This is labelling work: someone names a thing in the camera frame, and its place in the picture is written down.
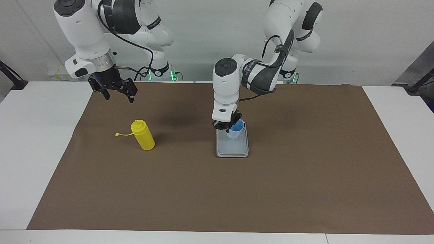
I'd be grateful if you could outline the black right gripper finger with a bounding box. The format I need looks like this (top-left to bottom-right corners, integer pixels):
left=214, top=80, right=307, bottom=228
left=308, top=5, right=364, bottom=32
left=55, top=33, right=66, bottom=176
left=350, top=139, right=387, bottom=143
left=88, top=76, right=111, bottom=101
left=116, top=79, right=138, bottom=103

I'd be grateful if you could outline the light blue plastic cup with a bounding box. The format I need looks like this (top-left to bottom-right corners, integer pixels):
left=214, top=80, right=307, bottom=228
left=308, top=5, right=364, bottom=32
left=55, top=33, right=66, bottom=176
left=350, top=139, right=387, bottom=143
left=225, top=119, right=246, bottom=139

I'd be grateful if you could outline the yellow squeeze bottle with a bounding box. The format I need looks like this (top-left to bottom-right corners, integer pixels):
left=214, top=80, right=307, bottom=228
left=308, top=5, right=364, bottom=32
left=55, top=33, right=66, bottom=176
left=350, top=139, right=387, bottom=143
left=115, top=119, right=156, bottom=151

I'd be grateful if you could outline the silver digital kitchen scale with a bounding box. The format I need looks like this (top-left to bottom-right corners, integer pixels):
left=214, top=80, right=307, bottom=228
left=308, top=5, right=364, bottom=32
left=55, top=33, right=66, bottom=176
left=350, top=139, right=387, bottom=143
left=216, top=120, right=249, bottom=158

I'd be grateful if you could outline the white power strip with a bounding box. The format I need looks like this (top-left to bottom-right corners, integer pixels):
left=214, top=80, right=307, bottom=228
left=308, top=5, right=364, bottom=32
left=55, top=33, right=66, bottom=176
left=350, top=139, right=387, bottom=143
left=47, top=65, right=79, bottom=81

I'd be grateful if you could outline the brown paper mat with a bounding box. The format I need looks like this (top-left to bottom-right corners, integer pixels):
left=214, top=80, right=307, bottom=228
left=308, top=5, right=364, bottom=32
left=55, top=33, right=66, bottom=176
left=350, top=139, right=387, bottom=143
left=26, top=82, right=434, bottom=235

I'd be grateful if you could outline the black clamp stand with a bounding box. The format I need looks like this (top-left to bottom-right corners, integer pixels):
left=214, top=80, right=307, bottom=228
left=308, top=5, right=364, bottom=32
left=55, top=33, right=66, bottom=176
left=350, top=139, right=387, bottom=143
left=0, top=60, right=28, bottom=90
left=405, top=68, right=434, bottom=94

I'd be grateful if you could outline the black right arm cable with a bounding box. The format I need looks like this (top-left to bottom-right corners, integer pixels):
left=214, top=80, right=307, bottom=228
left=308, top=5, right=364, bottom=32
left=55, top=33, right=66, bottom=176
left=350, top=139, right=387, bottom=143
left=98, top=0, right=155, bottom=82

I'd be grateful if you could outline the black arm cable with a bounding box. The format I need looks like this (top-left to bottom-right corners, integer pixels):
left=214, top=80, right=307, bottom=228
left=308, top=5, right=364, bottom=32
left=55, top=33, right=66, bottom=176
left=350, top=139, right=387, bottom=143
left=238, top=32, right=295, bottom=102
left=98, top=0, right=155, bottom=82

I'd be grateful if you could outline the black right base cable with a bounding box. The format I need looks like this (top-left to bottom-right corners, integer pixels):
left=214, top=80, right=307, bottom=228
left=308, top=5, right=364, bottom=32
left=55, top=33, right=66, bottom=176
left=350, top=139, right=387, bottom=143
left=135, top=66, right=151, bottom=82

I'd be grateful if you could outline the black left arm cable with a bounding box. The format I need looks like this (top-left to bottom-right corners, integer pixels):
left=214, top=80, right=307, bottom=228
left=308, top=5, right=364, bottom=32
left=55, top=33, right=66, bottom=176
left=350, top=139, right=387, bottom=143
left=238, top=32, right=295, bottom=102

